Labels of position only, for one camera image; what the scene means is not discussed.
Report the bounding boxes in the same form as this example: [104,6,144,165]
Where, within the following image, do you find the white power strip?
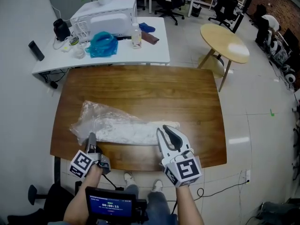
[242,169,251,184]

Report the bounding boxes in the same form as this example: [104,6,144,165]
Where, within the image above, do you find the black swivel chair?
[7,183,79,225]

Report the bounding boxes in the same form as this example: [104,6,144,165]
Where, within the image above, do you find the clear plastic bottle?
[131,22,143,50]

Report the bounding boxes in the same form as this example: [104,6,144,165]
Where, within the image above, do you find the black jar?
[53,18,71,42]

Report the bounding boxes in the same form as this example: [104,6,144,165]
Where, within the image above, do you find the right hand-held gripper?
[156,124,203,188]

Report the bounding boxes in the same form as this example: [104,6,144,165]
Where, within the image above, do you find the blue plastic bag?
[85,31,119,59]

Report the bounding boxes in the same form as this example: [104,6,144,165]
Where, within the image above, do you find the black floor cable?
[196,181,249,198]

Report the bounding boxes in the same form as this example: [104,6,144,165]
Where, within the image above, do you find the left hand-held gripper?
[69,132,112,179]

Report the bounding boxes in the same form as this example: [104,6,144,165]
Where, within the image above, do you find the white microwave oven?
[70,0,138,41]

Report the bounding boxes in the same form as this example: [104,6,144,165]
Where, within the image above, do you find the round wooden side table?
[197,23,250,93]

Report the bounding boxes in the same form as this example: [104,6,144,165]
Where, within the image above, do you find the white desk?
[31,16,171,77]

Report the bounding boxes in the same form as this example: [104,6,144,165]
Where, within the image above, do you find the person's right forearm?
[175,183,205,225]

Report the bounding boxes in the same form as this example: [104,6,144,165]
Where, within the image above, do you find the person's legs in jeans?
[124,184,179,225]

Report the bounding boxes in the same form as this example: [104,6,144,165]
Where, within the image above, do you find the black waste bin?
[190,4,203,18]

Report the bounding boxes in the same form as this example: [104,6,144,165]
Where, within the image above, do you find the black cylindrical speaker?
[28,40,45,61]

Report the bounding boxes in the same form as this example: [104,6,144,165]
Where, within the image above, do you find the person's white left shoe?
[123,172,135,188]

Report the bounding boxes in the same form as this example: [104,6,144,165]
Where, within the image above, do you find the black monitor with blue screen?
[84,186,148,223]

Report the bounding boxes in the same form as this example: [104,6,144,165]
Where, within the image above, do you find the person's left forearm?
[63,165,104,225]

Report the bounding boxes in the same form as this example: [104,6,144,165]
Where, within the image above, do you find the blue cloth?
[138,22,157,33]

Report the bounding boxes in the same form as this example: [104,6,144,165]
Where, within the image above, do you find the person's white right shoe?
[152,179,164,193]

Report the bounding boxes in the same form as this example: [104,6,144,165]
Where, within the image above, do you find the brown pouch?
[141,30,160,45]

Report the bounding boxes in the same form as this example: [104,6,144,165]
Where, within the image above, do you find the clear plastic bag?
[69,99,180,146]

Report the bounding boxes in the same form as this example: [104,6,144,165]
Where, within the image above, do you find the person's white shoe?
[123,172,135,188]
[152,179,164,193]

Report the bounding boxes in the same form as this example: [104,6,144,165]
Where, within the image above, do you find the black table leg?
[54,155,62,185]

